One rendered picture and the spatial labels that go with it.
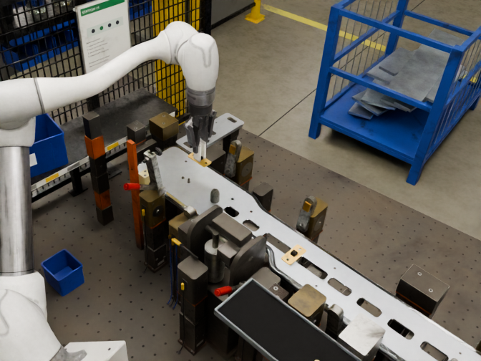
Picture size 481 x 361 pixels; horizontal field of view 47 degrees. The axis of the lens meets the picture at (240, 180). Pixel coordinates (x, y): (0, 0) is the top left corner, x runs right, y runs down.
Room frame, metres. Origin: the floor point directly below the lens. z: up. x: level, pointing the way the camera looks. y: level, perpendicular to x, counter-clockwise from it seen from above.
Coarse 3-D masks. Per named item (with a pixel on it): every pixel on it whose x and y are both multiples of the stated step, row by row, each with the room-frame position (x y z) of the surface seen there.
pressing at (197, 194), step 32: (160, 160) 1.53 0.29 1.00; (192, 160) 1.54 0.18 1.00; (192, 192) 1.37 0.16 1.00; (224, 192) 1.39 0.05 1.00; (256, 224) 1.25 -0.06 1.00; (320, 256) 1.13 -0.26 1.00; (320, 288) 1.01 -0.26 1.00; (352, 288) 1.02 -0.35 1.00; (352, 320) 0.91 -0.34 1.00; (384, 320) 0.92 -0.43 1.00; (416, 320) 0.92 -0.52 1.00; (384, 352) 0.82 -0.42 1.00; (416, 352) 0.82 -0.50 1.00; (448, 352) 0.83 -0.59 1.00; (480, 352) 0.84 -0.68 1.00
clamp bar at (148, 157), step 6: (156, 150) 1.32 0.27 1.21; (144, 156) 1.30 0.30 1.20; (150, 156) 1.29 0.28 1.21; (156, 156) 1.30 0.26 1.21; (144, 162) 1.28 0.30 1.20; (150, 162) 1.29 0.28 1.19; (156, 162) 1.29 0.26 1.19; (150, 168) 1.29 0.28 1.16; (156, 168) 1.29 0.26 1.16; (150, 174) 1.30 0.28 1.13; (156, 174) 1.29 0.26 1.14; (150, 180) 1.31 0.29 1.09; (156, 180) 1.29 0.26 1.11; (156, 186) 1.30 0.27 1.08
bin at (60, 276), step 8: (56, 256) 1.23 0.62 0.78; (64, 256) 1.25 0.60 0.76; (72, 256) 1.23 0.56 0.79; (48, 264) 1.20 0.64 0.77; (56, 264) 1.22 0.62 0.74; (64, 264) 1.25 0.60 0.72; (72, 264) 1.23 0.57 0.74; (80, 264) 1.20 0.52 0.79; (48, 272) 1.15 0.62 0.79; (56, 272) 1.22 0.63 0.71; (64, 272) 1.22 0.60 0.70; (72, 272) 1.16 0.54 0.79; (80, 272) 1.18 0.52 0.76; (48, 280) 1.17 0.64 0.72; (56, 280) 1.12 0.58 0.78; (64, 280) 1.14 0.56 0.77; (72, 280) 1.16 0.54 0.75; (80, 280) 1.18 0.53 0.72; (56, 288) 1.14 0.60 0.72; (64, 288) 1.13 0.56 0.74; (72, 288) 1.15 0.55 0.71
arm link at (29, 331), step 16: (0, 304) 0.81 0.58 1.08; (16, 304) 0.82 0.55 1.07; (32, 304) 0.87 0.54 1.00; (0, 320) 0.77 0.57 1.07; (16, 320) 0.78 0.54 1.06; (32, 320) 0.80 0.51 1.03; (0, 336) 0.74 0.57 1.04; (16, 336) 0.75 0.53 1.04; (32, 336) 0.77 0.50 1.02; (48, 336) 0.79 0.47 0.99; (0, 352) 0.72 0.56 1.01; (16, 352) 0.72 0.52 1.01; (32, 352) 0.73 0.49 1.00; (48, 352) 0.75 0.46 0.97
